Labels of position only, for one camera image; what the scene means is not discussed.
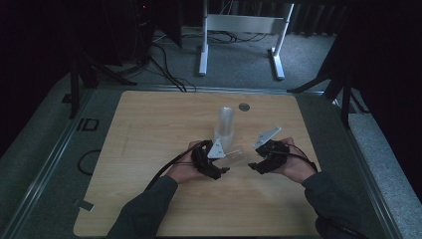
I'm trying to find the clear disposable cup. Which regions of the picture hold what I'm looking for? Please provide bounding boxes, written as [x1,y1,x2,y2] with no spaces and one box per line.
[219,147,247,167]

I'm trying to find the hand-held gripper cable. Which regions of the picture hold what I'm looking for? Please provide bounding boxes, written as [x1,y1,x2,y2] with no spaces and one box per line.
[268,143,319,173]
[144,142,207,192]

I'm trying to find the grey tape piece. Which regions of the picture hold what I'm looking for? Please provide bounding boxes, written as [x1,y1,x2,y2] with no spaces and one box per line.
[73,198,96,212]

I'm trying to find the black looped cable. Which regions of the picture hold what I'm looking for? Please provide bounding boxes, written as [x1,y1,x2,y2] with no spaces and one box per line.
[77,148,103,176]

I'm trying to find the left hand-held gripper cable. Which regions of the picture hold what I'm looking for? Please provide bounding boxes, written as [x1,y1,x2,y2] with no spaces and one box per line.
[144,142,207,192]

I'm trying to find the dark curtain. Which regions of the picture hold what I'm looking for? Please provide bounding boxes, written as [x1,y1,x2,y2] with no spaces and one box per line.
[288,0,349,38]

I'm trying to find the person's left hand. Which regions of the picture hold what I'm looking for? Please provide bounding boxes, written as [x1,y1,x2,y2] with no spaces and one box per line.
[165,140,209,185]

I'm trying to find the right hand-held gripper cable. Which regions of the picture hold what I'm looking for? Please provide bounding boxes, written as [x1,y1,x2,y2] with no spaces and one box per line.
[268,143,319,173]

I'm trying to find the person's right hand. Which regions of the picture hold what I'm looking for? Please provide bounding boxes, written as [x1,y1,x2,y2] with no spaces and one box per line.
[275,136,318,185]

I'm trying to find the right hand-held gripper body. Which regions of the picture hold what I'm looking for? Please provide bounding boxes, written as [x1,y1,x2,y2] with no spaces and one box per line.
[252,126,290,167]

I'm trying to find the stack of clear plastic cups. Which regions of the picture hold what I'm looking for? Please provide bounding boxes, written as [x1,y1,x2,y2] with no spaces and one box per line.
[213,106,236,152]

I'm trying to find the white metal table frame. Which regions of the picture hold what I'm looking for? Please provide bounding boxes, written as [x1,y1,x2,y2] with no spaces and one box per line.
[197,0,296,82]

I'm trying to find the dark equipment rack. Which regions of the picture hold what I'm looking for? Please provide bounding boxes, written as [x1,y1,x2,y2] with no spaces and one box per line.
[99,0,157,68]

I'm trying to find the black tripod stand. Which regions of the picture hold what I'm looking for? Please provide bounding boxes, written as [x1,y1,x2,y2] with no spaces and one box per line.
[287,33,371,129]
[68,49,137,120]

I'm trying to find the metal rail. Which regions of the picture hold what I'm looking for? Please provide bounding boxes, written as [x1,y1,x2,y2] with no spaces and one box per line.
[0,89,97,239]
[331,99,404,239]
[96,84,326,97]

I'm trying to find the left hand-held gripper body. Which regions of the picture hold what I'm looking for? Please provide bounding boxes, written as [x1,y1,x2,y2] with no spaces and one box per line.
[190,137,227,181]

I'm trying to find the black cables under white frame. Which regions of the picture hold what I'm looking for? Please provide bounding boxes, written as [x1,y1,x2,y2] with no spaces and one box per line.
[207,30,269,45]

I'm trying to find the black floor cable bundle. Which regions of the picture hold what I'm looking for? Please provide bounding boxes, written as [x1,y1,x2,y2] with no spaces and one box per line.
[145,43,197,94]

